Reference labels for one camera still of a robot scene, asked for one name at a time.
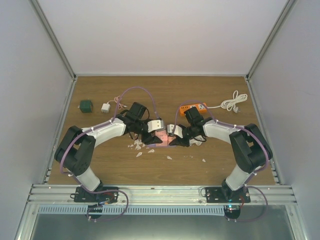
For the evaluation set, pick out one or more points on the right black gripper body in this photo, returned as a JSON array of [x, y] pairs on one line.
[[192, 131]]

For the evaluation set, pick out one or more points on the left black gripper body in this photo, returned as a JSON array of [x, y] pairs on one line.
[[138, 126]]

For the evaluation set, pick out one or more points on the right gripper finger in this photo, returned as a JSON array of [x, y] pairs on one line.
[[182, 142], [172, 135]]

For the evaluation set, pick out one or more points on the purple power strip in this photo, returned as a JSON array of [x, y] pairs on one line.
[[164, 144]]

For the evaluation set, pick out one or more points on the pink cube socket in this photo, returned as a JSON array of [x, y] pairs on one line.
[[162, 135]]

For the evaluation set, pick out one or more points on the green cube plug adapter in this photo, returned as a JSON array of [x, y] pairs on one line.
[[86, 106]]

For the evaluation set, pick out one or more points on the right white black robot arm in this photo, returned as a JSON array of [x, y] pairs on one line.
[[251, 151]]

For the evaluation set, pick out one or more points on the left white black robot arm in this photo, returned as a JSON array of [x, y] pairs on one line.
[[75, 151]]

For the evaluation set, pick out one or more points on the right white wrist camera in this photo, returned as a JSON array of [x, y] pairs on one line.
[[176, 129]]

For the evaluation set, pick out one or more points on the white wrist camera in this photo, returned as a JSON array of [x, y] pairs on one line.
[[155, 125], [176, 129]]

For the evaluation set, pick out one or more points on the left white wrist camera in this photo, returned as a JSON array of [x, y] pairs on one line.
[[155, 125]]

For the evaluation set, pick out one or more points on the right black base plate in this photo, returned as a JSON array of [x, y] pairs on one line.
[[217, 194]]

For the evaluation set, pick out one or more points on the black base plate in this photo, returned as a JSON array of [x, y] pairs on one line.
[[83, 196], [217, 194]]

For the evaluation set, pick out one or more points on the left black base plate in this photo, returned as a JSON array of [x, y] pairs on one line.
[[83, 196]]

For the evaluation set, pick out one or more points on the aluminium front rail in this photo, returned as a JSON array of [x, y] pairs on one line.
[[171, 195]]

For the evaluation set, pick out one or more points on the grey slotted cable duct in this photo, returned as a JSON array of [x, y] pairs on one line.
[[134, 210]]

